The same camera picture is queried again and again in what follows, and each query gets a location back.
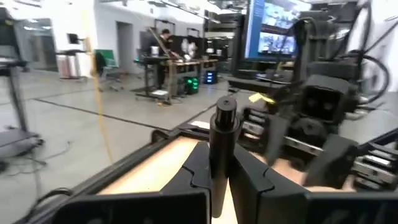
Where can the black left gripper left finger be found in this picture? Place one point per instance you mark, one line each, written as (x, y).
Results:
(196, 174)

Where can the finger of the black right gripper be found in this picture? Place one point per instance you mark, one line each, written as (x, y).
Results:
(276, 140)
(332, 161)

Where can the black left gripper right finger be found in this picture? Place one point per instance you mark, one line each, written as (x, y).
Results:
(248, 183)

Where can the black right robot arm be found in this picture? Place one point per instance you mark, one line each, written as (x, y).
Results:
(329, 62)

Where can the yellow paper scrap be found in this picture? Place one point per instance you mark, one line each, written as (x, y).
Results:
(261, 98)

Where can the computer with green lights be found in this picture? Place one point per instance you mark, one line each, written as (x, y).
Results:
(192, 85)

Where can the computer with blue lights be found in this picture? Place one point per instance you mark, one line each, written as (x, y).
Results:
(211, 77)

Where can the large lit display screen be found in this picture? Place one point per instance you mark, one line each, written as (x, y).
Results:
(273, 28)

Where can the black standing desk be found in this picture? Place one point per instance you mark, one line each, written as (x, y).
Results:
(186, 63)

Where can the person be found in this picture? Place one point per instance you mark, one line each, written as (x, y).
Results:
(164, 40)

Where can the green chair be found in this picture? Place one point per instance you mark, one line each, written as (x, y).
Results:
(104, 56)

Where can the small desk monitor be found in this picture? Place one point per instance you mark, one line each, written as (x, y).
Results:
(74, 38)

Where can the black equipment stand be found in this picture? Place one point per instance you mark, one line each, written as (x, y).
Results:
(16, 93)

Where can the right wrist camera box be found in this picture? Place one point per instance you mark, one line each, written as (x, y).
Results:
(320, 102)

